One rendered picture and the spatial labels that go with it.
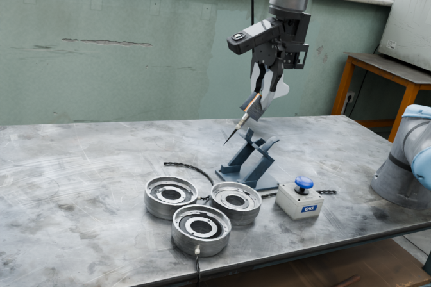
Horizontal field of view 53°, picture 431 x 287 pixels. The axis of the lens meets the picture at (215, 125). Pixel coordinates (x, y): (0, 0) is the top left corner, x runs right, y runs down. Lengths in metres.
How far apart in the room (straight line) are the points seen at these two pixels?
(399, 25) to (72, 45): 2.05
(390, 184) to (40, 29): 1.74
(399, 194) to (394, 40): 2.12
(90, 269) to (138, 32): 1.79
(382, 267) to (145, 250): 0.78
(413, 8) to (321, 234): 2.35
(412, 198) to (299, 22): 0.51
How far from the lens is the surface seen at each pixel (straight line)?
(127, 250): 0.77
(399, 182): 1.12
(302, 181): 0.92
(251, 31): 0.88
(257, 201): 0.90
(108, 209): 0.86
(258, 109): 0.93
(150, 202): 0.84
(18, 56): 2.31
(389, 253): 1.43
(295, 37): 0.92
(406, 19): 3.12
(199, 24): 2.50
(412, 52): 3.06
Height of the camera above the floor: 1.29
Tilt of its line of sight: 22 degrees down
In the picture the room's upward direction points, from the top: 11 degrees clockwise
